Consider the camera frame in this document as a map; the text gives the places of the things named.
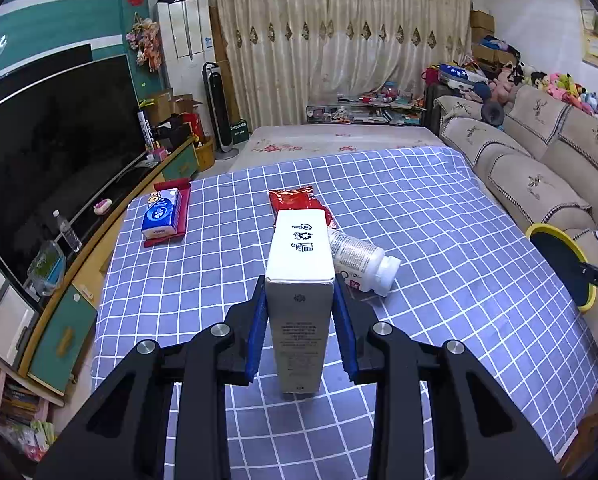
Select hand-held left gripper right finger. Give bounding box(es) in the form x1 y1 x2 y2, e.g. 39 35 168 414
331 274 562 480

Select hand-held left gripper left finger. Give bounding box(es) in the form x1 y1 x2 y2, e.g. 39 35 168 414
34 275 268 480

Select yellow round waste bin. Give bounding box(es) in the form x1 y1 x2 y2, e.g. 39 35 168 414
525 223 598 313

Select white tall carton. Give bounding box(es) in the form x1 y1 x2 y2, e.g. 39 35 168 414
264 209 337 395

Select white capped pill bottle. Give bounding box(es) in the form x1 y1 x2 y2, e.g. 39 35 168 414
329 229 402 297

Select beige sofa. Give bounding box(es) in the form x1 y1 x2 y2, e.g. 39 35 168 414
426 82 598 281

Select red snack packet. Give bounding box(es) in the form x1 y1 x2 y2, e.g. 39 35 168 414
268 186 336 231

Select blue checkered cloth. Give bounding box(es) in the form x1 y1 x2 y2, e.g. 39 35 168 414
91 146 598 480

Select blue tissue pack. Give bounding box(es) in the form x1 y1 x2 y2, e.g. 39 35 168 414
140 189 182 240

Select teal wooden television cabinet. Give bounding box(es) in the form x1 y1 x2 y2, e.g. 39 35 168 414
16 135 202 408

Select yellow basket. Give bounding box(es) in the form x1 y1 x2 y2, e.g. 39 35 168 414
194 135 216 171

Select row of plush toys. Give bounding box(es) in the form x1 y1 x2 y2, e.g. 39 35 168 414
489 57 598 133

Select grey neck pillow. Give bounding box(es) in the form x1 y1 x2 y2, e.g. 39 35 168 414
480 100 506 126

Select white floral mat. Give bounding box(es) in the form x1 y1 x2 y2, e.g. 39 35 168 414
226 125 442 173

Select small water bottle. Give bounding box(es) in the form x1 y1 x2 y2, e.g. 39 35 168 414
53 209 83 253

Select clear plastic container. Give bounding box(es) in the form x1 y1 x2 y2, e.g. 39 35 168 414
25 240 66 296

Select cluttered glass side table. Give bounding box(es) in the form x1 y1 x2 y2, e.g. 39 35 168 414
306 102 430 127

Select black long box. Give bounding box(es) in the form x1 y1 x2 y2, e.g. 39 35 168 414
138 110 157 153

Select black tower fan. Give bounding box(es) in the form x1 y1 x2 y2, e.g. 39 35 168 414
201 61 240 153

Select stack of magazines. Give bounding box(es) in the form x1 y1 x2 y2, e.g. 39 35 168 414
0 355 57 463

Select blue starred bag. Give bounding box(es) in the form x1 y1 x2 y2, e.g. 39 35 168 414
438 62 485 86

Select open cardboard box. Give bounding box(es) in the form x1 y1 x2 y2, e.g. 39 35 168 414
146 89 205 126

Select white cabinet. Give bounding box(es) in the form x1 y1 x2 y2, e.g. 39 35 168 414
0 250 40 371

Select stacked cardboard boxes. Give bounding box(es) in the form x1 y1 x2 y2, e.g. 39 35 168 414
470 9 522 66

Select black flat television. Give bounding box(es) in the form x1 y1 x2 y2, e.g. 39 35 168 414
0 42 152 301

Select cream patterned curtain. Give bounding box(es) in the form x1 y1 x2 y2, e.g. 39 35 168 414
211 0 472 128

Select white standing air conditioner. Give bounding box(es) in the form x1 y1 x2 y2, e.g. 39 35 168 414
156 0 219 111

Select artificial flower bunch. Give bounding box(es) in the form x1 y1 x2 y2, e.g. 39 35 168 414
125 12 162 73

